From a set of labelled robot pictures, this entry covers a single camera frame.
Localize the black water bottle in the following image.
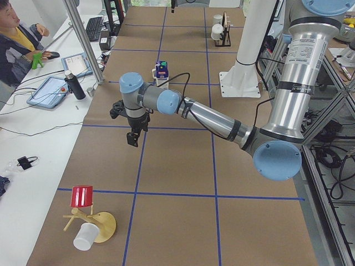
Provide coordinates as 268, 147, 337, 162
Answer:
64, 70, 85, 100

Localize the green clamp toy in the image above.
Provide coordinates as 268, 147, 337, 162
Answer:
32, 53, 44, 70

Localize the small black device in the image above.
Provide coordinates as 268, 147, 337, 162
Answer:
17, 156, 38, 170

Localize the far teach pendant tablet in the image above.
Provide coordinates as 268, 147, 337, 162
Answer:
61, 52, 93, 78

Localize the black box on desk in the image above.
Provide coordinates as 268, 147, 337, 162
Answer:
99, 30, 111, 51

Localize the white mug on rack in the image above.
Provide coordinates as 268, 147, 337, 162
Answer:
211, 24, 224, 40
212, 14, 224, 25

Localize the white mug grey inside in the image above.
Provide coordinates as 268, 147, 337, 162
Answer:
151, 68, 156, 83

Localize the red cup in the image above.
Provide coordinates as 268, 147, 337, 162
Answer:
70, 185, 93, 208

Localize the aluminium frame post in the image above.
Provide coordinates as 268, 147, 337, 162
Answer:
63, 0, 104, 85

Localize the black computer mouse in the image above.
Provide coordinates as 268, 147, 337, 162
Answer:
48, 52, 60, 60

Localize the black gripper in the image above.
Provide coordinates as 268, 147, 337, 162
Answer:
126, 112, 150, 147

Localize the blue white milk carton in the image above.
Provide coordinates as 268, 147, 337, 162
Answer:
154, 60, 169, 89

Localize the white cup by tree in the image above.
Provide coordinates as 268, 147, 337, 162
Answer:
73, 223, 99, 251

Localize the lower white mug on rack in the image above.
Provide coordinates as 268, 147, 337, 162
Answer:
211, 24, 224, 40

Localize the upper white mug on rack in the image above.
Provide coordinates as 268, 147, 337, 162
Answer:
212, 14, 224, 25

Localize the wooden mug tree stand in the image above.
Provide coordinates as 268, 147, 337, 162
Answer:
63, 206, 117, 243

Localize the near teach pendant tablet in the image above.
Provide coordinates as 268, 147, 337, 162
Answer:
26, 76, 69, 109

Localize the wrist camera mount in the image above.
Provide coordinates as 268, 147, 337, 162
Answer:
109, 100, 126, 119

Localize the black keyboard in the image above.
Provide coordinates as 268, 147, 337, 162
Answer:
85, 17, 103, 42

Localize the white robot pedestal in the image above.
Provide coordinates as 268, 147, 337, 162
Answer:
219, 0, 278, 98

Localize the teach pendant tablet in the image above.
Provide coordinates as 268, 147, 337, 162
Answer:
26, 76, 69, 109
61, 52, 93, 78

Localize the seated person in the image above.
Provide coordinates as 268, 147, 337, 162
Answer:
1, 1, 52, 88

